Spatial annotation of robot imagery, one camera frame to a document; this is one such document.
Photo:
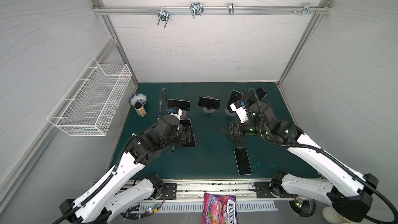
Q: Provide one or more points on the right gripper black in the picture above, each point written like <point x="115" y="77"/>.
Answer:
<point x="235" y="129"/>

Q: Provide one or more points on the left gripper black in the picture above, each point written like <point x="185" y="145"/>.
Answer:
<point x="185" y="135"/>

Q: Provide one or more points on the purple phone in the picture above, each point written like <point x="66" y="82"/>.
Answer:
<point x="185" y="122"/>

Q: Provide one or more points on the white-edged phone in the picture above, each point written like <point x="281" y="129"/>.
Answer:
<point x="242" y="161"/>

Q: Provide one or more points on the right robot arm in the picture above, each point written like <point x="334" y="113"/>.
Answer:
<point x="348" y="192"/>

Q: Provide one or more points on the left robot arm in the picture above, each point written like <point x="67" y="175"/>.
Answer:
<point x="105" y="200"/>

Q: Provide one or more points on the round stand of upright phone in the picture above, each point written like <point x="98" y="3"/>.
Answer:
<point x="230" y="113"/>

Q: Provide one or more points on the upright phone on round stand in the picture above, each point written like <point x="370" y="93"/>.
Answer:
<point x="235" y="96"/>

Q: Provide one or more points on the far left landscape phone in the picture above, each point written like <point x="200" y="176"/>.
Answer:
<point x="178" y="103"/>

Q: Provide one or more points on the landscape phone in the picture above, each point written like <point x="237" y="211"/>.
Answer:
<point x="178" y="103"/>
<point x="209" y="102"/>

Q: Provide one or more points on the middle landscape phone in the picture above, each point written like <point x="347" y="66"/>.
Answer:
<point x="209" y="102"/>

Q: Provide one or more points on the tilted far right phone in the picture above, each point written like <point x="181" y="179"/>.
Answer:
<point x="261" y="93"/>

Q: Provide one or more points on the blue white bowl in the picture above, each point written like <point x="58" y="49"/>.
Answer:
<point x="138" y="98"/>

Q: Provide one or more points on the Fox's candy bag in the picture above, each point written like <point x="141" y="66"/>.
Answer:
<point x="219" y="209"/>

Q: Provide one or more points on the metal clamp small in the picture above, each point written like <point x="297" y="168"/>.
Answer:
<point x="231" y="9"/>

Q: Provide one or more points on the metal clamp middle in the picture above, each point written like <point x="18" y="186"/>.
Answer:
<point x="196" y="9"/>

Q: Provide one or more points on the white round container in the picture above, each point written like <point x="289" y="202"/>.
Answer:
<point x="330" y="215"/>

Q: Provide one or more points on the metal clamp left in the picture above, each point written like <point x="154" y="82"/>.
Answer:
<point x="163" y="16"/>

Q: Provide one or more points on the metal clamp right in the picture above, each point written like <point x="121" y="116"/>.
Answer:
<point x="306" y="10"/>

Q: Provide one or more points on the aluminium crossbar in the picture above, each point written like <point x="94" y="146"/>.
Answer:
<point x="208" y="10"/>

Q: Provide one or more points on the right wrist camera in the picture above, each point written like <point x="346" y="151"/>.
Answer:
<point x="239" y="108"/>

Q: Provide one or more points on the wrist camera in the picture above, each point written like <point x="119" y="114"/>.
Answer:
<point x="239" y="108"/>
<point x="176" y="112"/>

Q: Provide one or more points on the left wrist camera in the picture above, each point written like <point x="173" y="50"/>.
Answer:
<point x="176" y="112"/>

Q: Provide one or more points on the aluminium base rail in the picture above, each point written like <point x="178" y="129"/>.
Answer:
<point x="192" y="191"/>

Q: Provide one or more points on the white wire basket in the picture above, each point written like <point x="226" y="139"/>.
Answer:
<point x="89" y="105"/>

